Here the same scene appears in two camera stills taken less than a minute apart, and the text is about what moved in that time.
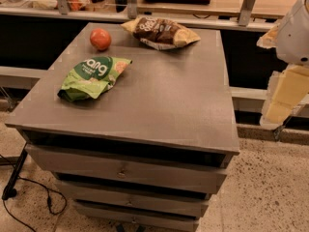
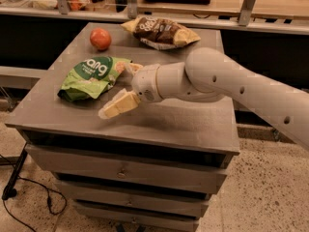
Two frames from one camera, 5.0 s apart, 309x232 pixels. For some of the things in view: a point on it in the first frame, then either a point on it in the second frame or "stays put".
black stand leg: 10,191 stays put
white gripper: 294,38 to 145,82
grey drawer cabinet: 147,156 stays put
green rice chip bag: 92,77 stays put
